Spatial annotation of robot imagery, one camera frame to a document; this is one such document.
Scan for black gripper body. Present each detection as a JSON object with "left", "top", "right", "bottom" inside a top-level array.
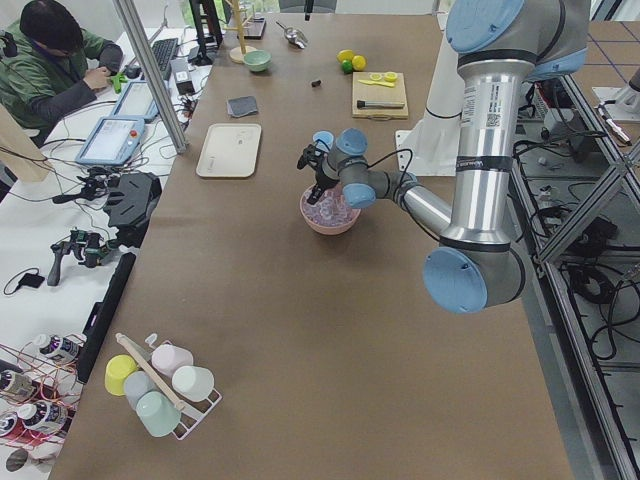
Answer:
[{"left": 296, "top": 144, "right": 339, "bottom": 192}]

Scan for clear ice cubes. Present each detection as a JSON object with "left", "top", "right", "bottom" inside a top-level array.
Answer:
[{"left": 302, "top": 187, "right": 359, "bottom": 227}]

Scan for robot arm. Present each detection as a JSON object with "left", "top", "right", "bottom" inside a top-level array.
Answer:
[{"left": 298, "top": 1, "right": 590, "bottom": 313}]

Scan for light blue plastic cup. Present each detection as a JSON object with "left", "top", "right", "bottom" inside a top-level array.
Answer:
[{"left": 312, "top": 130, "right": 334, "bottom": 152}]

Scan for steel ice scoop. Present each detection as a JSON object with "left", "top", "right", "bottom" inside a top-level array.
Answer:
[{"left": 276, "top": 21, "right": 308, "bottom": 49}]

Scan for wooden cup stand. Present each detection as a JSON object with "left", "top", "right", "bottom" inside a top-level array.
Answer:
[{"left": 225, "top": 0, "right": 256, "bottom": 64}]

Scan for pink cup on rack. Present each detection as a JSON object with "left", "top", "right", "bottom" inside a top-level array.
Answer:
[{"left": 151, "top": 344, "right": 194, "bottom": 377}]

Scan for white cup on rack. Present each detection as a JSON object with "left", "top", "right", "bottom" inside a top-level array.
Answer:
[{"left": 171, "top": 365, "right": 215, "bottom": 402}]

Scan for white cup rack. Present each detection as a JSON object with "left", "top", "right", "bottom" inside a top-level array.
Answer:
[{"left": 115, "top": 333, "right": 222, "bottom": 440}]

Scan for grey cup on rack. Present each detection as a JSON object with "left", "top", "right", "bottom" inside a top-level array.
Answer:
[{"left": 123, "top": 370, "right": 156, "bottom": 410}]

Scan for yellow cup on rack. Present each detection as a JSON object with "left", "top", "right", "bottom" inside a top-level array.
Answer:
[{"left": 104, "top": 354, "right": 138, "bottom": 396}]

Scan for mint cup on rack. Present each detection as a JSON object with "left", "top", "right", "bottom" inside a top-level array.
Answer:
[{"left": 135, "top": 391, "right": 181, "bottom": 437}]

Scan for pink bowl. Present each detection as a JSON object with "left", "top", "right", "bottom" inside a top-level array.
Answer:
[{"left": 299, "top": 184, "right": 363, "bottom": 237}]

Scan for cream rabbit tray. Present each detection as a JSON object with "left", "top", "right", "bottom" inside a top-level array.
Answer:
[{"left": 195, "top": 123, "right": 262, "bottom": 179}]

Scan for wooden cutting board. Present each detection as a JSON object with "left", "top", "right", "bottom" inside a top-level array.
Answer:
[{"left": 352, "top": 72, "right": 409, "bottom": 120}]

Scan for grey folded cloth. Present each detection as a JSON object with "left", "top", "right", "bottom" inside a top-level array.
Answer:
[{"left": 227, "top": 96, "right": 259, "bottom": 118}]

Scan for green lime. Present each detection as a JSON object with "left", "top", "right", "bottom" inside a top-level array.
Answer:
[{"left": 341, "top": 60, "right": 354, "bottom": 75}]

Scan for yellow plastic knife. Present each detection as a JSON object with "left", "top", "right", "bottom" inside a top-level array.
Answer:
[{"left": 357, "top": 79, "right": 396, "bottom": 88}]

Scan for yellow lemon lower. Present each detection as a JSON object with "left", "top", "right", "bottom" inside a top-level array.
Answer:
[{"left": 351, "top": 55, "right": 367, "bottom": 71}]

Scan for yellow lemon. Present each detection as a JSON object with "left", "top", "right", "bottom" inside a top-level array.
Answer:
[
  {"left": 336, "top": 49, "right": 355, "bottom": 63},
  {"left": 351, "top": 55, "right": 367, "bottom": 71}
]

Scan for yellow lemon upper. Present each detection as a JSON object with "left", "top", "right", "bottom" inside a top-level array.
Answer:
[{"left": 336, "top": 49, "right": 355, "bottom": 63}]

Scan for mint green bowl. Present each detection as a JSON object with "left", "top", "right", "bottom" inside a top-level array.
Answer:
[{"left": 243, "top": 50, "right": 272, "bottom": 73}]

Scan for lemon slice upper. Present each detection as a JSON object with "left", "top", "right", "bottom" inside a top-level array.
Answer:
[{"left": 383, "top": 71, "right": 398, "bottom": 83}]

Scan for black keyboard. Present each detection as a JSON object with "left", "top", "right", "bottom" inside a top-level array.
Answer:
[{"left": 151, "top": 38, "right": 179, "bottom": 80}]

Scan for teach pendant far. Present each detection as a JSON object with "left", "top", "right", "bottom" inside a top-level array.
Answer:
[{"left": 112, "top": 81, "right": 158, "bottom": 122}]

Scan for teach pendant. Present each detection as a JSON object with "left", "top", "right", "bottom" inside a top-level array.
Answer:
[
  {"left": 75, "top": 115, "right": 145, "bottom": 167},
  {"left": 112, "top": 81, "right": 158, "bottom": 122}
]

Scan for teach pendant near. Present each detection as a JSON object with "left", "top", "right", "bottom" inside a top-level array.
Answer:
[{"left": 75, "top": 115, "right": 145, "bottom": 167}]

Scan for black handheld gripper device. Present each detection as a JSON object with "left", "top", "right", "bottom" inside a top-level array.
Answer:
[{"left": 46, "top": 229, "right": 120, "bottom": 286}]

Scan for seated person green jacket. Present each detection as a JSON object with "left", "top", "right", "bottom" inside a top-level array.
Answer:
[{"left": 1, "top": 1, "right": 123, "bottom": 147}]

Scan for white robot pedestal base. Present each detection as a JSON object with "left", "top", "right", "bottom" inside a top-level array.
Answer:
[{"left": 396, "top": 34, "right": 464, "bottom": 176}]

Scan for aluminium frame post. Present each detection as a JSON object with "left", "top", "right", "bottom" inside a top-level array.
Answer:
[{"left": 113, "top": 0, "right": 187, "bottom": 154}]

